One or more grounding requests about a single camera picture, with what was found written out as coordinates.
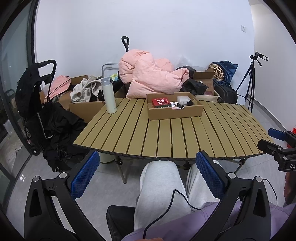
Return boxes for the translucent cotton swab box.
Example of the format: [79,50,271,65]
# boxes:
[177,96,191,105]

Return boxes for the red box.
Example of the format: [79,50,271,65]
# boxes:
[152,97,171,108]

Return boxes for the person's right hand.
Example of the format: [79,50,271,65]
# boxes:
[283,172,295,206]

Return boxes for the wooden slat folding table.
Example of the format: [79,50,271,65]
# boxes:
[72,97,275,185]

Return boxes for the black suitcase bag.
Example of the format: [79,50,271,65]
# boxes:
[213,79,238,104]

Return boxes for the beige fabric cushion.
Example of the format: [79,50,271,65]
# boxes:
[195,92,221,102]

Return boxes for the blue cloth bag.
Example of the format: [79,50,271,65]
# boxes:
[208,61,238,84]

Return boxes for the cardboard box rear right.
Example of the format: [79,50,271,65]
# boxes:
[193,68,215,95]

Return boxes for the grey sweatpants legs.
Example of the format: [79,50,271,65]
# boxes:
[133,161,219,231]

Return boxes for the black stroller cart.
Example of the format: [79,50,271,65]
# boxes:
[15,60,86,172]

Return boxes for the black jacket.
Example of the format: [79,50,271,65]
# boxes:
[180,78,208,96]

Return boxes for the cardboard tray box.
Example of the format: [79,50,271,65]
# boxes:
[147,92,204,121]

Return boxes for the large cardboard box left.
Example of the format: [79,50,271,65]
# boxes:
[39,74,128,123]

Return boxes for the beige clothes pile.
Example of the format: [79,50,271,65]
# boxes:
[70,75,104,103]

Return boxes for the pink bag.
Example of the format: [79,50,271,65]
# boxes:
[48,75,71,99]

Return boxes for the pink puffy duvet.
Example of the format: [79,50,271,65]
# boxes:
[118,49,189,99]

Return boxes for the white thermos bottle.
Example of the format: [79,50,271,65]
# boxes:
[101,77,117,114]

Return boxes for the black camera tripod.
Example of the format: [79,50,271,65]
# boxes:
[235,59,255,112]

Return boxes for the camera on tripod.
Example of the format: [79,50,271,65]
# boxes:
[250,52,269,66]

